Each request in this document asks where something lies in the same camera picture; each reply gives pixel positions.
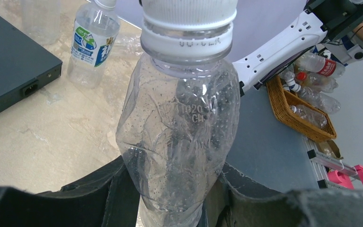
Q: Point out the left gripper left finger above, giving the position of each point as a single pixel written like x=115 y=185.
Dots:
x=106 y=197

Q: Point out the clear crushed plastic bottle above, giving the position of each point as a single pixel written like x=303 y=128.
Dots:
x=315 y=118

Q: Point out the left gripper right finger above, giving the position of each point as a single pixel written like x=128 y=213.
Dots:
x=236 y=200

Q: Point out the pink plastic object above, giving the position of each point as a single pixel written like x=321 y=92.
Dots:
x=344 y=180

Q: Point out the wicker basket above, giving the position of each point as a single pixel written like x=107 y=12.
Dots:
x=281 y=100

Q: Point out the black flat electronics box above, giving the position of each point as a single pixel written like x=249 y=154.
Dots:
x=25 y=66

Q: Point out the red label plastic bottle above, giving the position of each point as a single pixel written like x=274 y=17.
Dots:
x=320 y=65

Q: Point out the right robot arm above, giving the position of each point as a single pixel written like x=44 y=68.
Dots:
x=324 y=22

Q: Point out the blue white bottle cap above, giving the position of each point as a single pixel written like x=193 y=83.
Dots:
x=189 y=15

